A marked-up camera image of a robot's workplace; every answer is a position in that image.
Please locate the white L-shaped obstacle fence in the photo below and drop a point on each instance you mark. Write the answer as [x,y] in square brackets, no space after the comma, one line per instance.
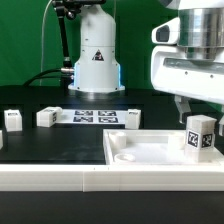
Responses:
[22,176]

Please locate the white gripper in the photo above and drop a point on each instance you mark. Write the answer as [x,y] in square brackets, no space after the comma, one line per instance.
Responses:
[172,72]

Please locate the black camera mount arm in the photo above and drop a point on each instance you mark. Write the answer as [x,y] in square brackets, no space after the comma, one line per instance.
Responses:
[69,9]

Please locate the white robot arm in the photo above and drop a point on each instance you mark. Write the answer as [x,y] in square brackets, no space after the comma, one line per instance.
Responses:
[97,72]

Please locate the AprilTag marker sheet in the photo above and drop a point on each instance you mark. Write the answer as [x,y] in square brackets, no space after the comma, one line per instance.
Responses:
[103,117]

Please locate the white square tabletop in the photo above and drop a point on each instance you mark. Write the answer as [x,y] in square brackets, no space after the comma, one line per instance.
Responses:
[153,147]

